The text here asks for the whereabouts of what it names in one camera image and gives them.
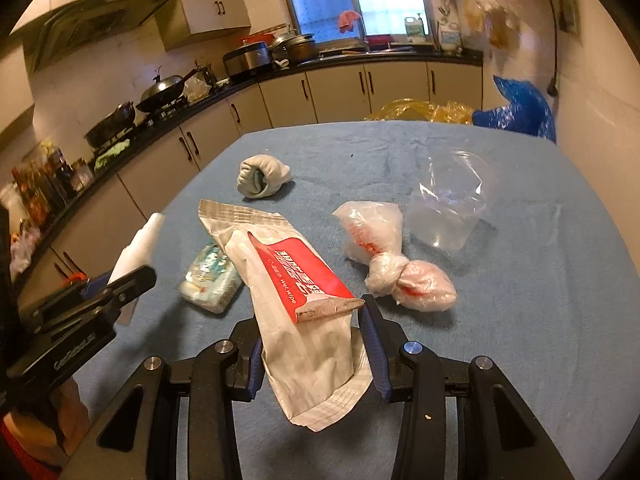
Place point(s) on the cream base cabinets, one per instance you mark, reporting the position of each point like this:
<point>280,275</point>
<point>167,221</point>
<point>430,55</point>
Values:
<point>330,90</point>

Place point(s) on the red basin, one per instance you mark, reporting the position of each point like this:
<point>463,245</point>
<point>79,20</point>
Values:
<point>382,41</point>

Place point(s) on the black frying pan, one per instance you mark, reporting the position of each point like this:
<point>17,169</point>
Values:
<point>110,122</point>

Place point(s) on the green detergent bottle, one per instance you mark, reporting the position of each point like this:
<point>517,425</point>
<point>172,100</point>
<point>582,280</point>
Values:
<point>414,30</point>

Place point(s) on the person's left forearm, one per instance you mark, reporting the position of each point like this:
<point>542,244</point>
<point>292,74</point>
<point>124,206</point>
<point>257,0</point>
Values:
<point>20,455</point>

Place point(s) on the person's left hand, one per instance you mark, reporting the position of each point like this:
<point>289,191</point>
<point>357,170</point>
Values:
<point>77,410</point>

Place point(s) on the small cream wall cabinet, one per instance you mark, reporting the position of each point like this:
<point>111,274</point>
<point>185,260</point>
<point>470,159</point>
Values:
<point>215,10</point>

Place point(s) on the steel range hood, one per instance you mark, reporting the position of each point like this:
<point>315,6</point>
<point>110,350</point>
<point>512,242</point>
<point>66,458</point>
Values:
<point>90,25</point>

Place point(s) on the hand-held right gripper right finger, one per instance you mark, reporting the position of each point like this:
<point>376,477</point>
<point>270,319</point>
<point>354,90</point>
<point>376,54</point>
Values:
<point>375,350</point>

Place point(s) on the rolled white sock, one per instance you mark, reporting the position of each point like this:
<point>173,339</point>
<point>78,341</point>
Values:
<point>262,177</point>

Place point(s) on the clear plastic bag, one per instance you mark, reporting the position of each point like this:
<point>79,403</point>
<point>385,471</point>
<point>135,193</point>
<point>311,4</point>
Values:
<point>445,210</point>

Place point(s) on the pink hanging cloth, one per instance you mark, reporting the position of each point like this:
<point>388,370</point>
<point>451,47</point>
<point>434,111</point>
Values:
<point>349,21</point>

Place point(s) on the blue plastic bag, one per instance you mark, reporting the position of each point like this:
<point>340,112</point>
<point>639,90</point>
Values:
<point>520,110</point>

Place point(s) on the wok with steel lid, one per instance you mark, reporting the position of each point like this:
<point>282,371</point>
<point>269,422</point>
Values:
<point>162,90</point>

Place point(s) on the hanging plastic bags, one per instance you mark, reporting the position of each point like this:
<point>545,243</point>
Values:
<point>492,5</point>

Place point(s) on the green dish cloth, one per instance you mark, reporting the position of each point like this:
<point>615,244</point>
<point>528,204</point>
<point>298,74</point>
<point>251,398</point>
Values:
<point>112,152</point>

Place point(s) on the yellow plastic bag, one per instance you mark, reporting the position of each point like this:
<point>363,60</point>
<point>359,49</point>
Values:
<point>450,112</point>

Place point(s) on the knotted white plastic bag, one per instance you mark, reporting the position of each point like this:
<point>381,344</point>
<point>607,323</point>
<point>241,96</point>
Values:
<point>370,230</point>

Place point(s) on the white plastic jug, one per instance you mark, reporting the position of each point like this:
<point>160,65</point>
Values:
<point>449,37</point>

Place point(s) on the steel cooking pot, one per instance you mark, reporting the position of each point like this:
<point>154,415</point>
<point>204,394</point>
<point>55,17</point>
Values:
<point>297,50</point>

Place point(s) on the green tissue pack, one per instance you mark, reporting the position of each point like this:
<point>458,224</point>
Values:
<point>212,280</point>

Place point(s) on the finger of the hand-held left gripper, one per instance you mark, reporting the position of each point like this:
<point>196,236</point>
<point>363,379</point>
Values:
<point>130,282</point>
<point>96,285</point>

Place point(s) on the group of condiment bottles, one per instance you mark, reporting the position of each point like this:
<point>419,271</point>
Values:
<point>45,185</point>

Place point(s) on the black gas stove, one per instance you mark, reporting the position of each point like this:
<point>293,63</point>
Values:
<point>155,114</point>

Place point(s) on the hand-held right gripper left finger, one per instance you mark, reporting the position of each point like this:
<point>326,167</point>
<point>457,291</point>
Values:
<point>250,365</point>

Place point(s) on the white and red wipes packet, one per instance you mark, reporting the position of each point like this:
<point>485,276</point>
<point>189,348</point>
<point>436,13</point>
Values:
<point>295,280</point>

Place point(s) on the silver rice cooker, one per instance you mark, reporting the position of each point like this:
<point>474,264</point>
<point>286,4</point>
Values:
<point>247,60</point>

